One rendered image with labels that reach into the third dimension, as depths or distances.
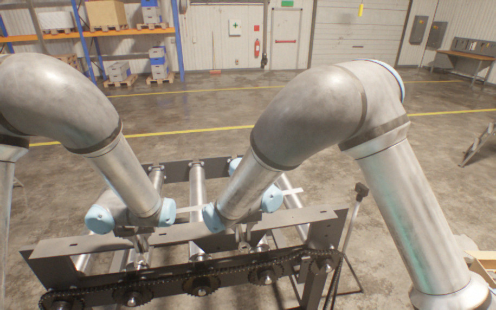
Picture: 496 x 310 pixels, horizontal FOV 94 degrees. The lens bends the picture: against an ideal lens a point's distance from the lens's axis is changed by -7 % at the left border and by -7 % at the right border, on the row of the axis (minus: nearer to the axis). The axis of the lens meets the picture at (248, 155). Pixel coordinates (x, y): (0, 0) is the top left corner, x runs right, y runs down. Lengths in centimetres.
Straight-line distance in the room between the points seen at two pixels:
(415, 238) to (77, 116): 51
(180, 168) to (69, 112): 161
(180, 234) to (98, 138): 67
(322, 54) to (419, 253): 1061
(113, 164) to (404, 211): 47
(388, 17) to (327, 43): 274
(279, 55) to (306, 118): 997
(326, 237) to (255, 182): 87
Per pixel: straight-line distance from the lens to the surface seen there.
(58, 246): 118
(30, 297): 277
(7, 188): 49
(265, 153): 36
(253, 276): 125
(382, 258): 267
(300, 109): 33
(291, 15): 1030
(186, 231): 103
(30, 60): 42
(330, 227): 123
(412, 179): 43
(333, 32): 1103
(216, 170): 199
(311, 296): 160
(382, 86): 42
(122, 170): 50
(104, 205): 73
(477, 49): 1222
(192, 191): 165
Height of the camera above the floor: 190
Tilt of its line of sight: 30 degrees down
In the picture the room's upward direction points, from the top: straight up
